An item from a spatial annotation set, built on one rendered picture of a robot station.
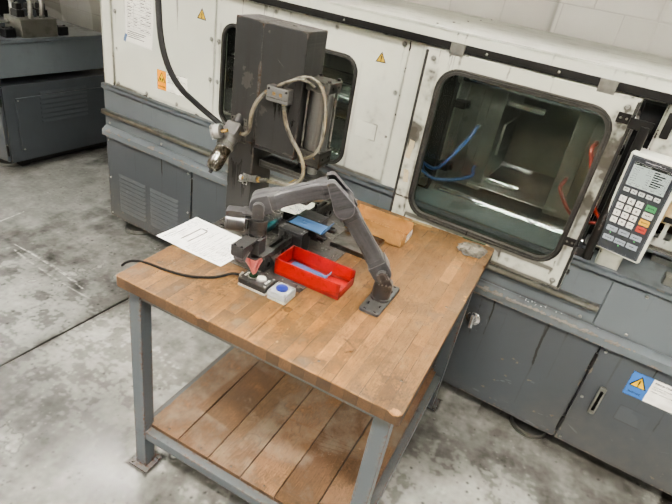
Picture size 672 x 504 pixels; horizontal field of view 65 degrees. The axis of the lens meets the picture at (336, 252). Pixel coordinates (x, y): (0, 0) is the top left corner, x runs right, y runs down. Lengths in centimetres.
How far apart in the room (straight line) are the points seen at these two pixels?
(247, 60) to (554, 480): 218
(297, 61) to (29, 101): 321
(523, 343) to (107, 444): 183
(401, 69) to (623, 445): 189
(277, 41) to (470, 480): 193
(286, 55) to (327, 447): 144
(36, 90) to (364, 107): 295
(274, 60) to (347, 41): 71
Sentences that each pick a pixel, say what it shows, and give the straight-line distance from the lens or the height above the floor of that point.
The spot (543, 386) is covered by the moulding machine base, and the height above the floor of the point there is 33.
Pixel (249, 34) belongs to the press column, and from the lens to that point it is 187.
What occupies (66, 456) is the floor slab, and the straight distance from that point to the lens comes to 247.
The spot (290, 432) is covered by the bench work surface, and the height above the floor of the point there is 22.
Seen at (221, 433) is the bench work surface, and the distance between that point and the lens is 219.
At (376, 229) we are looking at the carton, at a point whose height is 94.
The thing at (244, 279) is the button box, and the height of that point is 93.
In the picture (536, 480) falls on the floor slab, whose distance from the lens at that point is 270.
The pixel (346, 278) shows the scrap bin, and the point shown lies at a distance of 181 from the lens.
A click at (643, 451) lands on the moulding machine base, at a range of 275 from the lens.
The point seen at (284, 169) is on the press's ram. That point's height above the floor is 118.
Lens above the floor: 189
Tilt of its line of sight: 30 degrees down
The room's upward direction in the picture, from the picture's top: 10 degrees clockwise
